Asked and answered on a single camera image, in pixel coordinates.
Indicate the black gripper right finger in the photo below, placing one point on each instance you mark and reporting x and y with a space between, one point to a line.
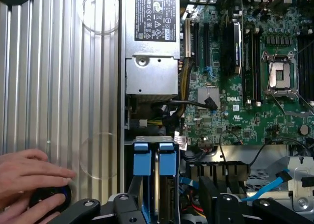
225 209

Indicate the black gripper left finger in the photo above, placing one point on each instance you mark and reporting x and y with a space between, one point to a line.
125 209

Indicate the person's left hand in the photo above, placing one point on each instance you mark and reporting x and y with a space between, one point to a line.
24 170

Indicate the person's right hand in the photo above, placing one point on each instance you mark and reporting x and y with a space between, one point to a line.
14 214

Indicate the clear round plastic disc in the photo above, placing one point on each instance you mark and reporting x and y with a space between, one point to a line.
100 12
98 157

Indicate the hard drive in blue caddy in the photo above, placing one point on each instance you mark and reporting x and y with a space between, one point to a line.
153 139

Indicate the green Dell motherboard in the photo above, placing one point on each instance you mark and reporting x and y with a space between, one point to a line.
245 125

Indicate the grey metal drive cage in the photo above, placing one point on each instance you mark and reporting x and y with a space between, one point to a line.
301 165

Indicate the silver coin battery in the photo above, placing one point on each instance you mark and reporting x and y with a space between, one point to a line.
304 130

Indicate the silver chipset heatsink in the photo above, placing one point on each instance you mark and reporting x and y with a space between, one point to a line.
203 96

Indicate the metal socket cover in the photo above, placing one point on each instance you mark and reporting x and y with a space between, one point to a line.
294 113

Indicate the silver power supply unit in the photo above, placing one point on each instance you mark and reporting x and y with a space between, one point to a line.
152 69

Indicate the CPU socket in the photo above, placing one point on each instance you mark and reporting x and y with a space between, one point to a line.
279 74

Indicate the black RAM slot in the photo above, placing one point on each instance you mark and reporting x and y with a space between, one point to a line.
301 69
310 69
257 66

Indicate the thin metal locking lever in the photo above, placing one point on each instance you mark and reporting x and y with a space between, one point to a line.
272 68

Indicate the black graphics card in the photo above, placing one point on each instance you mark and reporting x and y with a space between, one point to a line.
231 52

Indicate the black expansion slot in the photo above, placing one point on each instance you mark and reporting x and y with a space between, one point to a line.
206 44
196 44

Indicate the beige expansion slot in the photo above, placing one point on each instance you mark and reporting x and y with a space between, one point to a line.
188 37

